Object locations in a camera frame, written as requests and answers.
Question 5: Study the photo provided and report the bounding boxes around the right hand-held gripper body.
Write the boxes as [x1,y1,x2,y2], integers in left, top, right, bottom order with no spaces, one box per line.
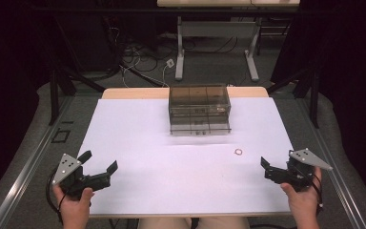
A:
[264,147,334,194]

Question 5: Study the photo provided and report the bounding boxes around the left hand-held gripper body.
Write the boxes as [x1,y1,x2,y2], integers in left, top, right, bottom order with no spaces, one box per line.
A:
[51,153,112,201]

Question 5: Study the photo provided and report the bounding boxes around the transparent grey drawer box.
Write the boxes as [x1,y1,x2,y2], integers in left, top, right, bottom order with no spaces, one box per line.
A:
[168,83,233,137]

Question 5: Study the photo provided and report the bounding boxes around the person's left hand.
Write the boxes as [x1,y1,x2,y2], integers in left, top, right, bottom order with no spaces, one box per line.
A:
[52,184,95,222]

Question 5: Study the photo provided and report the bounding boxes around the person's right hand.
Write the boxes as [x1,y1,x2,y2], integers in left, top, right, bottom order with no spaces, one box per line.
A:
[280,167,323,219]

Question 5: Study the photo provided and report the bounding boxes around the white table sheet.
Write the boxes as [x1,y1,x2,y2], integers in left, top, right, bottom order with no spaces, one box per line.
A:
[76,96,295,218]

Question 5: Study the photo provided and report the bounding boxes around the black metal stand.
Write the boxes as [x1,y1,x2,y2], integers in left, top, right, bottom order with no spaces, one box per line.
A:
[266,67,320,129]
[48,67,107,127]

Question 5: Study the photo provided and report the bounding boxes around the person's right leg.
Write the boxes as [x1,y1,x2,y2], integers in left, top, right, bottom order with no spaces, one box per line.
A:
[197,217,251,229]

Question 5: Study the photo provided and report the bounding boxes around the dark curtain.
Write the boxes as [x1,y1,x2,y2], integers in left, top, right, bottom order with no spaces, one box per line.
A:
[0,0,56,209]
[269,0,366,206]

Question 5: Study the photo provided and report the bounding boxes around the white-framed table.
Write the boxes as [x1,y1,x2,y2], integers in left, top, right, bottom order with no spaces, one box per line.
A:
[156,0,301,82]

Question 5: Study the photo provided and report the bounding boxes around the aluminium rail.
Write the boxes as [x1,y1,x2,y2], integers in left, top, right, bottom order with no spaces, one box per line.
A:
[294,96,366,229]
[0,94,74,229]

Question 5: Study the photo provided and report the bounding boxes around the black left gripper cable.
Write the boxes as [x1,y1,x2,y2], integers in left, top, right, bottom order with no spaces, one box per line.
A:
[45,174,65,224]

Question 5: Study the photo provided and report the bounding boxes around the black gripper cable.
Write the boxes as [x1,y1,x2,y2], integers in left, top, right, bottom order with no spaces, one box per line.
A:
[45,174,65,224]
[311,173,325,218]

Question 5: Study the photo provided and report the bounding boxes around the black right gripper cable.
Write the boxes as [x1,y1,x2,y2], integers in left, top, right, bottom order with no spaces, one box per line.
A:
[311,173,325,218]

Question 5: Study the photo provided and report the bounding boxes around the white floor cable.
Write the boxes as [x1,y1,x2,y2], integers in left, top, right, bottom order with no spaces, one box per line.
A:
[119,47,172,89]

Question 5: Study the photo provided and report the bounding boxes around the tangle of black floor cables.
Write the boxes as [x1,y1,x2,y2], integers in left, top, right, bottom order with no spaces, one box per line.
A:
[109,27,240,74]

